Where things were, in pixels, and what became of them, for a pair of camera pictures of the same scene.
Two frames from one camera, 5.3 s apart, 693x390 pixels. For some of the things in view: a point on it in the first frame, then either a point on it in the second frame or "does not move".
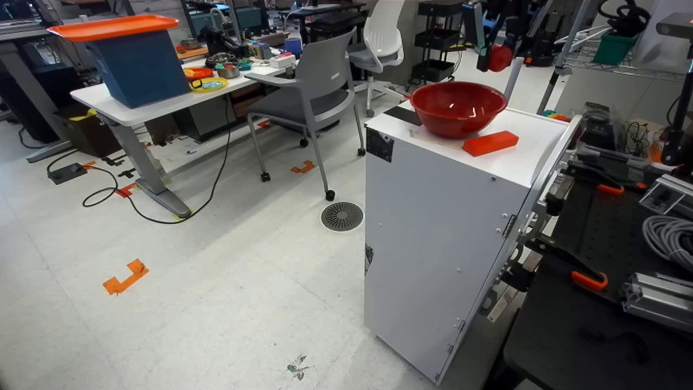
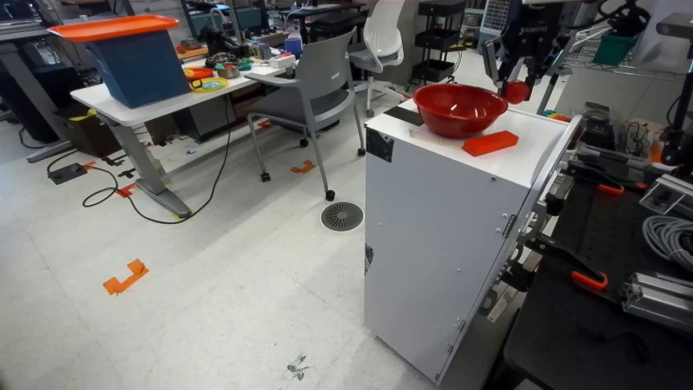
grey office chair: [319, 92] does not move
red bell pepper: [498, 56] to [516, 92]
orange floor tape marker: [137, 272] does not move
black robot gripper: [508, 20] to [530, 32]
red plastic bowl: [455, 109] does not move
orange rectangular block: [496, 141] does not move
